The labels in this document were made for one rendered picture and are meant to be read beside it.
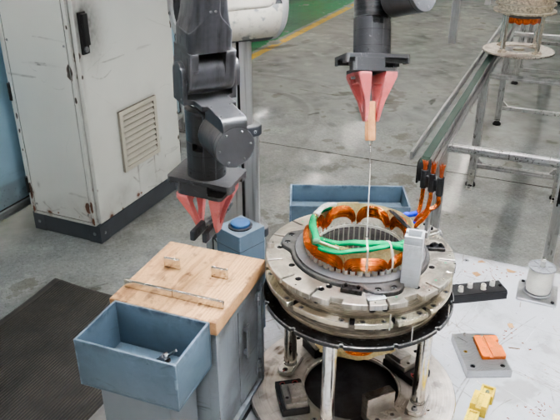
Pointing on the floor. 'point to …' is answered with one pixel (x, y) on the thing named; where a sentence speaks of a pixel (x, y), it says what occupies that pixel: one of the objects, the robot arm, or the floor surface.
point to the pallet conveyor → (441, 140)
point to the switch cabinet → (92, 109)
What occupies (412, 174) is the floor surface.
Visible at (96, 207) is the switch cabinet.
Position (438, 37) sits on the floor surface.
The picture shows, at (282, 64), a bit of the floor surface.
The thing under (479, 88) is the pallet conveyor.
